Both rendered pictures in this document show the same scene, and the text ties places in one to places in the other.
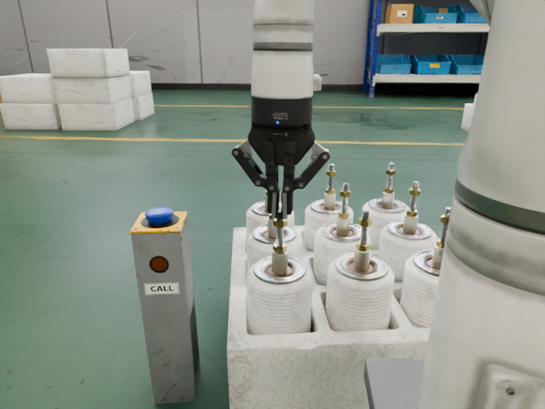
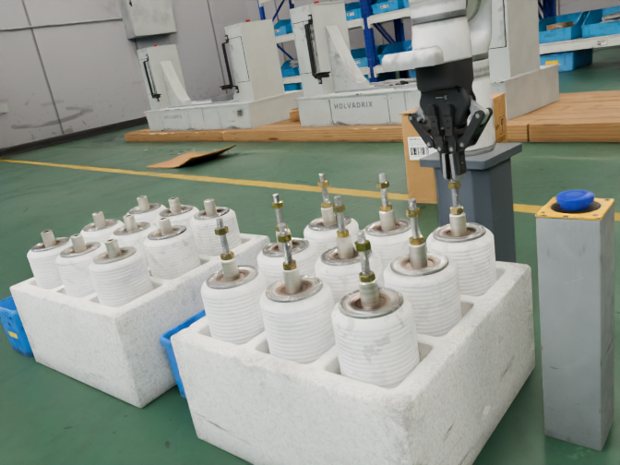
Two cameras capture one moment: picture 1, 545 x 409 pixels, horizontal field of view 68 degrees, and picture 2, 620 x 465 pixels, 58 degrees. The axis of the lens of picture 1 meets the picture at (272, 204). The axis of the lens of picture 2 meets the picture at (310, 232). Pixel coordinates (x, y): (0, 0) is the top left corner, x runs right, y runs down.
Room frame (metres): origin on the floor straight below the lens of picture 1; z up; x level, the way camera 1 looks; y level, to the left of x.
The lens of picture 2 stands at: (1.19, 0.38, 0.54)
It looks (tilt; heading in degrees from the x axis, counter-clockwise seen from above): 18 degrees down; 226
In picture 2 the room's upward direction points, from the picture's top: 10 degrees counter-clockwise
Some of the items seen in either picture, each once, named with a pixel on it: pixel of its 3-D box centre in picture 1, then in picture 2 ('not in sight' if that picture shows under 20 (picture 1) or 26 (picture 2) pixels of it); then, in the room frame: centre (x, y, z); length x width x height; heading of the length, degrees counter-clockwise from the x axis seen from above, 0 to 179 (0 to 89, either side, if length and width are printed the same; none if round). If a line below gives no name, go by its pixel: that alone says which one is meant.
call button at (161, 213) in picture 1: (160, 217); (575, 202); (0.54, 0.16, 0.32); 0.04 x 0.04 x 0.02
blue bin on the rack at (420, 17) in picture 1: (435, 15); not in sight; (5.13, -1.86, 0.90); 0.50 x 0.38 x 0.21; 177
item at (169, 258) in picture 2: not in sight; (178, 276); (0.66, -0.55, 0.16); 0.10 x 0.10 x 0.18
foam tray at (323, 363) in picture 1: (336, 311); (361, 352); (0.64, -0.12, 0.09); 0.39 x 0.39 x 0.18; 4
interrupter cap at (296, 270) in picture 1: (279, 269); (459, 232); (0.51, -0.01, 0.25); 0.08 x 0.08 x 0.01
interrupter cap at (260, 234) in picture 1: (274, 234); (419, 264); (0.63, 0.00, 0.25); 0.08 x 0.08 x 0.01
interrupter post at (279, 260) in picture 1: (279, 261); (458, 224); (0.51, -0.01, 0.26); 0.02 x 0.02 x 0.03
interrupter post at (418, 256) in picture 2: (274, 227); (418, 255); (0.63, 0.00, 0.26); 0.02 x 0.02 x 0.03
